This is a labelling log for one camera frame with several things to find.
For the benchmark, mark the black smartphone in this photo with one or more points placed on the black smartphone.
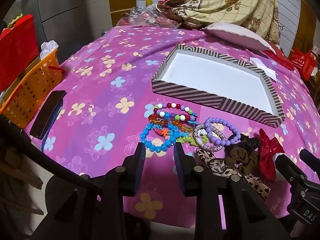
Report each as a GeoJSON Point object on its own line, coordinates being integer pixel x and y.
{"type": "Point", "coordinates": [48, 112]}

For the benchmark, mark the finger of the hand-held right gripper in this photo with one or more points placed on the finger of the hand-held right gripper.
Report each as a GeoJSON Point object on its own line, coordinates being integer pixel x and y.
{"type": "Point", "coordinates": [310, 158]}
{"type": "Point", "coordinates": [291, 171]}

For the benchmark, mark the striped shallow cardboard box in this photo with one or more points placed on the striped shallow cardboard box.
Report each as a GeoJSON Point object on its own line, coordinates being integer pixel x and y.
{"type": "Point", "coordinates": [215, 77]}

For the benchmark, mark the red cardboard box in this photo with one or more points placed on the red cardboard box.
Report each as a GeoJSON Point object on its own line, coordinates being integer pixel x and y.
{"type": "Point", "coordinates": [16, 52]}

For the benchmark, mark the clear plastic bag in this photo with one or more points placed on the clear plastic bag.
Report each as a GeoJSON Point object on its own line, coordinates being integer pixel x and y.
{"type": "Point", "coordinates": [145, 17]}

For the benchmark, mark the brown patterned cloth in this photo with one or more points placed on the brown patterned cloth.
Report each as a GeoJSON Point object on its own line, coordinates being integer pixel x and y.
{"type": "Point", "coordinates": [172, 11]}

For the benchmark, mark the small yellow object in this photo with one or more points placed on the small yellow object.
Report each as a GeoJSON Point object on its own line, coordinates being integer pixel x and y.
{"type": "Point", "coordinates": [149, 1]}

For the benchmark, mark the white folded paper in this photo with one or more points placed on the white folded paper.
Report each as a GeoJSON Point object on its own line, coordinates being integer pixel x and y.
{"type": "Point", "coordinates": [265, 68]}

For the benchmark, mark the brown scrunchie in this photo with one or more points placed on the brown scrunchie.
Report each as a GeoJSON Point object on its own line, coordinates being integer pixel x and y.
{"type": "Point", "coordinates": [237, 157]}

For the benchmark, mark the orange plastic basket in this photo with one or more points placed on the orange plastic basket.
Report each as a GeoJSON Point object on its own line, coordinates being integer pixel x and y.
{"type": "Point", "coordinates": [32, 90]}

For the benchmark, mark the leopard print hair bow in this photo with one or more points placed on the leopard print hair bow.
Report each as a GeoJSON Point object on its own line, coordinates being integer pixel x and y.
{"type": "Point", "coordinates": [220, 170]}

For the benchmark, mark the purple floral bed sheet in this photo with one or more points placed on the purple floral bed sheet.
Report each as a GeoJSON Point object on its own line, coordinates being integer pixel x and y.
{"type": "Point", "coordinates": [105, 85]}

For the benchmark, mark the beige floral blanket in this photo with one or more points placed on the beige floral blanket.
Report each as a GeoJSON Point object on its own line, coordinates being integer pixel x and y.
{"type": "Point", "coordinates": [225, 0]}

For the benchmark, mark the red shiny hair bow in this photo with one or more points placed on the red shiny hair bow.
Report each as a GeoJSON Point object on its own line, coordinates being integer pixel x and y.
{"type": "Point", "coordinates": [268, 152]}

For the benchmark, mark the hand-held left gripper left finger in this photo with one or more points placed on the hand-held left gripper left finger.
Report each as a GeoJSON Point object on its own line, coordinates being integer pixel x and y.
{"type": "Point", "coordinates": [140, 156]}

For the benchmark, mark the white crumpled plastic bag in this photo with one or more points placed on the white crumpled plastic bag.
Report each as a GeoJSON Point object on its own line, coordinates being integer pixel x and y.
{"type": "Point", "coordinates": [48, 47]}

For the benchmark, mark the white pillow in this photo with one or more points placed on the white pillow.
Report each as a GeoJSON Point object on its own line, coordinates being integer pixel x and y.
{"type": "Point", "coordinates": [237, 33]}

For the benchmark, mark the red fringed cloth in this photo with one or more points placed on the red fringed cloth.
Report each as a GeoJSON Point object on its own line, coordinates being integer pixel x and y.
{"type": "Point", "coordinates": [282, 57]}

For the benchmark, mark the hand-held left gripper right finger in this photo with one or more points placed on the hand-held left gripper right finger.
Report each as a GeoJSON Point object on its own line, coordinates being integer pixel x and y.
{"type": "Point", "coordinates": [178, 161]}

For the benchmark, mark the black scrunchie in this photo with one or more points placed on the black scrunchie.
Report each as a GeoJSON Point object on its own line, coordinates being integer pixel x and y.
{"type": "Point", "coordinates": [246, 142]}

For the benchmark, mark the grey refrigerator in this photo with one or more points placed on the grey refrigerator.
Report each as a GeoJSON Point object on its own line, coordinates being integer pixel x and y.
{"type": "Point", "coordinates": [70, 7]}

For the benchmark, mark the red paper bag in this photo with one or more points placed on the red paper bag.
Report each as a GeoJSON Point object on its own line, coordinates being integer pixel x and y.
{"type": "Point", "coordinates": [303, 63]}

